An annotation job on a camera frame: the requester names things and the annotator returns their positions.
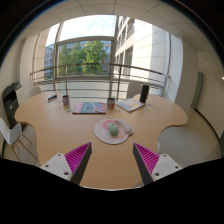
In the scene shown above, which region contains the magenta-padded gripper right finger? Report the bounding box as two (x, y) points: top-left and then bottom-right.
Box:
(132, 142), (183, 186)

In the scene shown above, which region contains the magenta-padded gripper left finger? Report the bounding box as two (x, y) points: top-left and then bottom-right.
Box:
(40, 142), (93, 185)

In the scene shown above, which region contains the mint green computer mouse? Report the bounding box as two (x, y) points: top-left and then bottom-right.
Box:
(107, 122), (120, 137)

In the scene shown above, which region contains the red and dark magazine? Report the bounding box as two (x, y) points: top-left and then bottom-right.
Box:
(72, 101), (107, 115)

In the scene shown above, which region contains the white illustrated book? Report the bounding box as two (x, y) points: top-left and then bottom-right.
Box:
(115, 97), (145, 113)

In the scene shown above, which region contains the printed mug with plant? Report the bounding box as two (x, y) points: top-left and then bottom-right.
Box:
(106, 96), (116, 109)

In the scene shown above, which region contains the black cylinder speaker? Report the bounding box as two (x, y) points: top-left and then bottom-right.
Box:
(139, 84), (151, 104)

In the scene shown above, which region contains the white chair with wooden legs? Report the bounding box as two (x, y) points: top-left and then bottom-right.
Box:
(0, 117), (38, 163)

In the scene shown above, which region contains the metal balcony railing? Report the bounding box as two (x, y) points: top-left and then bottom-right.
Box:
(30, 62), (170, 98)

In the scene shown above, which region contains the black printer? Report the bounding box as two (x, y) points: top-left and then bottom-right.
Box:
(1, 82), (23, 129)

